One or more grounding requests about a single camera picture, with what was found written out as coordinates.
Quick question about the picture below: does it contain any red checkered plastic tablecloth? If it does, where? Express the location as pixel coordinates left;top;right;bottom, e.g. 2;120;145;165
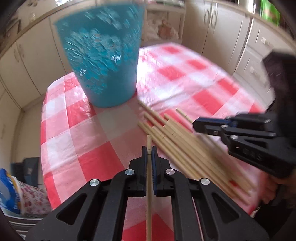
40;44;266;241

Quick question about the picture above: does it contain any green package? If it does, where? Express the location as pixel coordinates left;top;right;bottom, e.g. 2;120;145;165
260;0;281;26

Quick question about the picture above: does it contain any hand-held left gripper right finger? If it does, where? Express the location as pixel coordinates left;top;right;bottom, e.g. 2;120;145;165
151;146;270;241

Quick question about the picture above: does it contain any teal patterned plastic bucket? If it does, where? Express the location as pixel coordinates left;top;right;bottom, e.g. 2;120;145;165
55;0;147;108

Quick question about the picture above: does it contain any blue and white plastic bag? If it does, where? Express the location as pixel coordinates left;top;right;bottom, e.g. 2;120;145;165
0;168;22;215

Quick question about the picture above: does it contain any person's right hand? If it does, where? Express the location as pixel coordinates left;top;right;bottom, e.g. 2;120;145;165
260;175;279;205

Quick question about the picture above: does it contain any pile of wooden chopsticks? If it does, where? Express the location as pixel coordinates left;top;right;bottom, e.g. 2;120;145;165
137;100;255;205

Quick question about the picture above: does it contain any light wooden chopstick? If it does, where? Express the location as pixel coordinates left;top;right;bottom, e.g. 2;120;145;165
147;135;152;241

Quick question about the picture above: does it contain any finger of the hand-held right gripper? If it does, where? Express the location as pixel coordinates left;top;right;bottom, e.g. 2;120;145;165
194;113;273;131
193;123;296;179

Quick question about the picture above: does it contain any cream kitchen cabinet run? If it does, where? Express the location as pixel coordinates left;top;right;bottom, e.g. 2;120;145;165
0;0;77;149
183;0;285;107

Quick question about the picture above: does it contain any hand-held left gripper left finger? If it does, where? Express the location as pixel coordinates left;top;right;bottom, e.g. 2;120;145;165
25;146;148;241

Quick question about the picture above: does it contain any floral trash bin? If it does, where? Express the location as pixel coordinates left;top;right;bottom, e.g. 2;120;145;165
14;176;52;217

